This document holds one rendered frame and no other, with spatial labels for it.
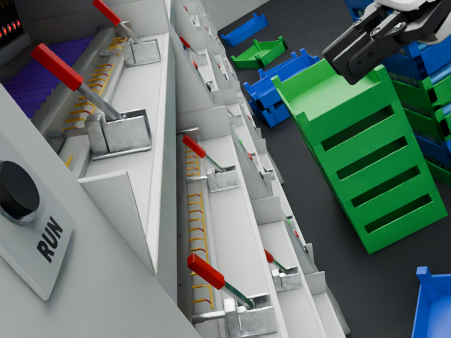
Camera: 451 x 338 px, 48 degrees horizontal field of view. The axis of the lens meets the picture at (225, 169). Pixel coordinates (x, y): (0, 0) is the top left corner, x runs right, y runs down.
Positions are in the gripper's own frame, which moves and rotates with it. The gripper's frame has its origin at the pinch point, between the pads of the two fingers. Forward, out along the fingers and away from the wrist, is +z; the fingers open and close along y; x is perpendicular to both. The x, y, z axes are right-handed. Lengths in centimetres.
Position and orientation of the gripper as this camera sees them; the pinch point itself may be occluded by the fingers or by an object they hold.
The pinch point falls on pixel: (352, 55)
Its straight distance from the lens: 52.0
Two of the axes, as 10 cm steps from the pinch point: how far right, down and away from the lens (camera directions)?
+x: -6.6, -6.6, -3.7
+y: -0.9, -4.1, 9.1
